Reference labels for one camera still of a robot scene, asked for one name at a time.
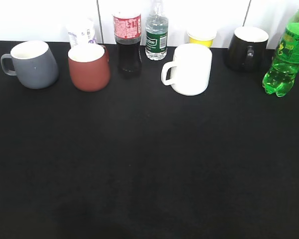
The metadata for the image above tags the white milk carton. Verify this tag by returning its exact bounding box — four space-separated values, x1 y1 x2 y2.
66 18 97 48

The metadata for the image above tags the green soda bottle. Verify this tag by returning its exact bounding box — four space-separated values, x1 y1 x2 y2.
262 10 299 97

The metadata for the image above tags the dark cola bottle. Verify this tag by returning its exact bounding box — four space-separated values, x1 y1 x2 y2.
113 9 142 75

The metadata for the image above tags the clear cestbon water bottle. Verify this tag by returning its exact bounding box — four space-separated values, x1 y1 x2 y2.
145 0 169 61

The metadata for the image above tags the red ceramic mug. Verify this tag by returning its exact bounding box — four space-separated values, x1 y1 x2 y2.
68 43 111 92

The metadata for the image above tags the black ceramic mug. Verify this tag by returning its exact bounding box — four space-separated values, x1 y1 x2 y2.
224 26 269 72

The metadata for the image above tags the grey ceramic mug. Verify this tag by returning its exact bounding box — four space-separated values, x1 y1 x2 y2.
0 40 59 90

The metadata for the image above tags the white ceramic mug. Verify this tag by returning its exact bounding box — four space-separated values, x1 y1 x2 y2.
161 43 212 96

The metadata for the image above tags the yellow paper cup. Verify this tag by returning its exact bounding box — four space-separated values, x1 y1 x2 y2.
187 29 217 48

